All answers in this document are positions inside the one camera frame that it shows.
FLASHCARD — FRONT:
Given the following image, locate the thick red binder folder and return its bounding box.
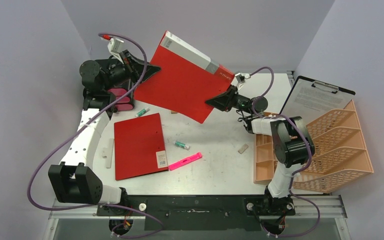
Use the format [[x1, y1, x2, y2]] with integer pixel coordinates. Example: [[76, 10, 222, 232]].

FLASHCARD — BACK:
[[114, 113, 168, 181]]

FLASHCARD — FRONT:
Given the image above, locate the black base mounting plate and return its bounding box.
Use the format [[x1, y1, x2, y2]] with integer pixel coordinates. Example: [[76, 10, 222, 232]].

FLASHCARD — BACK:
[[96, 194, 296, 232]]

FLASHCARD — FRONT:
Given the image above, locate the white plastic ruler piece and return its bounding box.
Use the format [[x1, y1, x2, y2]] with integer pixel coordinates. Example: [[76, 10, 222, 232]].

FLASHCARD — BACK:
[[101, 138, 115, 169]]

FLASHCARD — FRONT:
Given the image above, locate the black clipboard with paper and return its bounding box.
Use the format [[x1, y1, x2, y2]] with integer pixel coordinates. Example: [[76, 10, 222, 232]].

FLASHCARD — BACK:
[[280, 75, 356, 124]]

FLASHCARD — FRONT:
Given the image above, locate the thin red folder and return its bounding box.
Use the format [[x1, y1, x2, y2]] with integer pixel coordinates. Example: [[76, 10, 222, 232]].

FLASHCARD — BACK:
[[134, 31, 235, 124]]

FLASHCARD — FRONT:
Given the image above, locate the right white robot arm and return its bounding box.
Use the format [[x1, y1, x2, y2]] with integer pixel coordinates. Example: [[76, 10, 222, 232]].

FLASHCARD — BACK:
[[205, 85, 315, 215]]

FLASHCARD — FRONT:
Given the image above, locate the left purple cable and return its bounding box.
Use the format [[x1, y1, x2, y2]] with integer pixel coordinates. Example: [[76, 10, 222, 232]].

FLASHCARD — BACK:
[[26, 32, 165, 240]]

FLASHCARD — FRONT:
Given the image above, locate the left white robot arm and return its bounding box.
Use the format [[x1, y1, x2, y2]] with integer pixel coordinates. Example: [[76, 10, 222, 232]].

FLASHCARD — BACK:
[[48, 50, 162, 216]]

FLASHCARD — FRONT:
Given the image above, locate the black pink drawer unit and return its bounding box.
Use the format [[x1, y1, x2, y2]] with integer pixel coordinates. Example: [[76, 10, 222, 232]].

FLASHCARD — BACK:
[[107, 59, 137, 114]]

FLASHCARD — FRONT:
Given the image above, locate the green white glue stick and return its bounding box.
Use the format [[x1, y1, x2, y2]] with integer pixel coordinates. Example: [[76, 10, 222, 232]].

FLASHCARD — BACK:
[[173, 140, 191, 150]]

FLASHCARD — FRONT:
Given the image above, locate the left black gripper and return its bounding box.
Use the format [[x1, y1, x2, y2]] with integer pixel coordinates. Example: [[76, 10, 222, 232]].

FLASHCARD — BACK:
[[103, 50, 162, 92]]

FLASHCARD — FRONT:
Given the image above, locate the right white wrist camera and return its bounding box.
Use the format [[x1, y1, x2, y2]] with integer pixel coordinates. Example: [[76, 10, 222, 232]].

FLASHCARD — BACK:
[[234, 72, 251, 91]]

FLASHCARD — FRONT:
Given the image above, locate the small beige eraser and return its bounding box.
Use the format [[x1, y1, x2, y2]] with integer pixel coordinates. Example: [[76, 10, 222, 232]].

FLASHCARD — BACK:
[[237, 144, 249, 154]]

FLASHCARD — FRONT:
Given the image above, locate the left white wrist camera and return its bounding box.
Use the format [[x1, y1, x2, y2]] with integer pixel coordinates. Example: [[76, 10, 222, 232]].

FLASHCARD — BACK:
[[107, 37, 125, 58]]

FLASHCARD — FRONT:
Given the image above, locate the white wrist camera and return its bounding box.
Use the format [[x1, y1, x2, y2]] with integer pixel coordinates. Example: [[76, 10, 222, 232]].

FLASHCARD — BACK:
[[107, 37, 125, 58], [234, 72, 251, 91]]

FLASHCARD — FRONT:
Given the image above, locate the pink highlighter marker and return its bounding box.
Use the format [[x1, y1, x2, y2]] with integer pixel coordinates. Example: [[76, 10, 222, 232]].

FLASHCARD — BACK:
[[168, 152, 203, 171]]

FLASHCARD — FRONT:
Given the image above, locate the orange plastic file organizer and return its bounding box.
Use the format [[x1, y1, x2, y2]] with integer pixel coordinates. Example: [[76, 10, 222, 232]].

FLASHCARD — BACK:
[[253, 99, 375, 195]]

